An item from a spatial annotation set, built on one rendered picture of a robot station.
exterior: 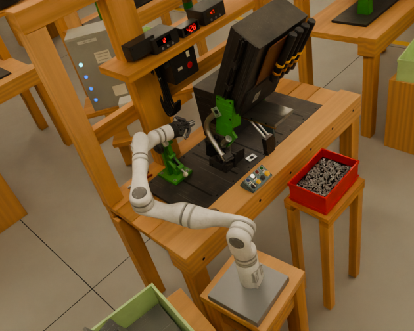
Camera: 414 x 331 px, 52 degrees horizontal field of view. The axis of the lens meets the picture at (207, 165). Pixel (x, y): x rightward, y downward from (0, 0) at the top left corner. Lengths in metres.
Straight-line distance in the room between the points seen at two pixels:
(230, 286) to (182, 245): 0.31
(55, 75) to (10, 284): 2.05
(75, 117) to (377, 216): 2.15
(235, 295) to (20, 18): 1.36
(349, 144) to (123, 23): 1.61
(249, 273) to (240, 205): 0.47
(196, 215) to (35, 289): 2.05
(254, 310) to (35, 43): 1.36
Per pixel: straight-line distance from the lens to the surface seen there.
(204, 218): 1.60
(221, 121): 2.21
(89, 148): 2.12
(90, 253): 3.43
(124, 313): 1.82
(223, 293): 1.79
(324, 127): 2.48
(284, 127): 2.51
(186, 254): 1.93
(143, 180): 1.72
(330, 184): 2.15
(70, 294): 3.26
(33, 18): 1.87
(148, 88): 2.22
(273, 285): 1.78
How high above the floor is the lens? 2.36
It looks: 39 degrees down
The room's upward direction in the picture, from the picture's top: 15 degrees counter-clockwise
